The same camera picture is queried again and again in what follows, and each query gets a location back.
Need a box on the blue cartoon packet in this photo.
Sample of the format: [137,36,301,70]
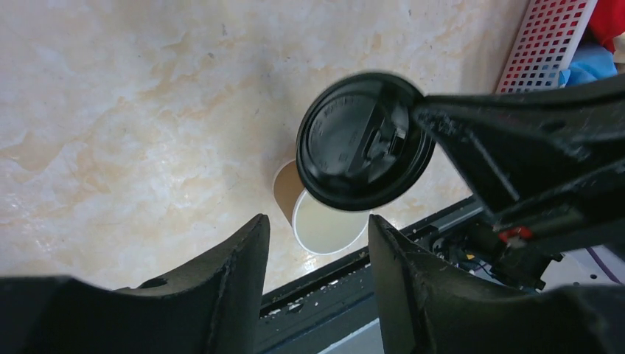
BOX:
[558,44,618,87]

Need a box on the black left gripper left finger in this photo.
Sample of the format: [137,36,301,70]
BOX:
[118,214,270,353]

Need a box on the black plastic cup lid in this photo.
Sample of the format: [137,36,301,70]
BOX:
[296,72,436,212]

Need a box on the red snack packet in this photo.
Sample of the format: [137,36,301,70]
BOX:
[588,0,624,53]

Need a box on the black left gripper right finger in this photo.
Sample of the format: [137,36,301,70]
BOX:
[369,215,552,353]

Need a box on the brown paper coffee cup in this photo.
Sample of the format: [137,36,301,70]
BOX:
[272,160,370,255]

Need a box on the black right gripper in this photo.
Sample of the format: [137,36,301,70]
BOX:
[413,74,624,290]

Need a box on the white plastic basket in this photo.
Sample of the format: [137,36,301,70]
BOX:
[495,0,597,94]

